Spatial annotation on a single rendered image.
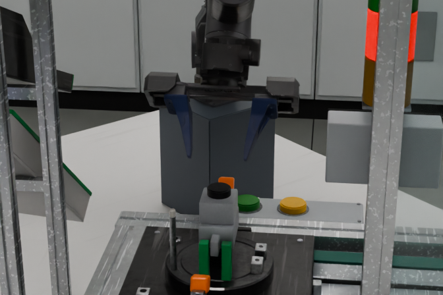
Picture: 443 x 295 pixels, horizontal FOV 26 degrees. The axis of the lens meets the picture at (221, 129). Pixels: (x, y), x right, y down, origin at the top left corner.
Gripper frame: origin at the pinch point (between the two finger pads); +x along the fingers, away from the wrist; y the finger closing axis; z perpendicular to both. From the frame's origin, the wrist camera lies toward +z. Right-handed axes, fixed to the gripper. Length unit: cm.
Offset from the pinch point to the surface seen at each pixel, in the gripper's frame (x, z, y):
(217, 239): 12.0, -5.4, 0.2
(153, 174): -12, -61, -18
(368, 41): -3.8, 19.7, 16.6
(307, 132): -101, -293, 6
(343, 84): -124, -291, 21
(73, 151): -18, -68, -36
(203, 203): 7.9, -4.3, -1.7
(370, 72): -1.1, 17.9, 16.9
